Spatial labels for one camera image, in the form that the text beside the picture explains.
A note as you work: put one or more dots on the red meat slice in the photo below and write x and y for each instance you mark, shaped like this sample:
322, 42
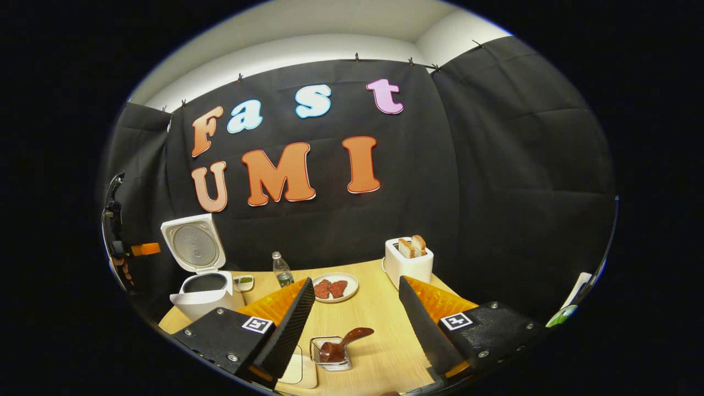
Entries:
337, 288
322, 290

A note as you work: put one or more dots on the toasted bread slice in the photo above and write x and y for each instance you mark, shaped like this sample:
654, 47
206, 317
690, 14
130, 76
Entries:
419, 245
406, 248

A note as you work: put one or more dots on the clear plastic rice container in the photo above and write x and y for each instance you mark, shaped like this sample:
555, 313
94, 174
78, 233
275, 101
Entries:
308, 379

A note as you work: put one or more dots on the brown wooden spoon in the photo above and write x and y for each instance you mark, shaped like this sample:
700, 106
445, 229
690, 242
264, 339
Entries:
333, 352

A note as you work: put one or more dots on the white toaster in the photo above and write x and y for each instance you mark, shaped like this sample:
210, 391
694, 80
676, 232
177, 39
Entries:
410, 272

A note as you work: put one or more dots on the clear plastic water bottle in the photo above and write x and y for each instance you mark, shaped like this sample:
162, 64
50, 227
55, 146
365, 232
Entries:
282, 272

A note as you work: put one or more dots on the black backdrop cloth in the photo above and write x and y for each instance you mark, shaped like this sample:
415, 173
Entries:
467, 192

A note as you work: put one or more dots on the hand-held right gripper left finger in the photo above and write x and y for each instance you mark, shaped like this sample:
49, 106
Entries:
286, 335

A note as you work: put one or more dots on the white rice cooker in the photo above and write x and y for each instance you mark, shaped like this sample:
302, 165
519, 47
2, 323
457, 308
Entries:
204, 301

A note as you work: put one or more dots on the small green sauce dish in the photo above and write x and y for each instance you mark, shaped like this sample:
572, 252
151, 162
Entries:
243, 284

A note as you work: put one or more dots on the white round plate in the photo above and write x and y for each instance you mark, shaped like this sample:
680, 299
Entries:
352, 283

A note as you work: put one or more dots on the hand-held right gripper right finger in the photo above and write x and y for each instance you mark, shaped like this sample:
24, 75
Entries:
426, 330

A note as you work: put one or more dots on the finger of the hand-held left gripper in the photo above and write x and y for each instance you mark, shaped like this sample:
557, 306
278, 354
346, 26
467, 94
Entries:
146, 249

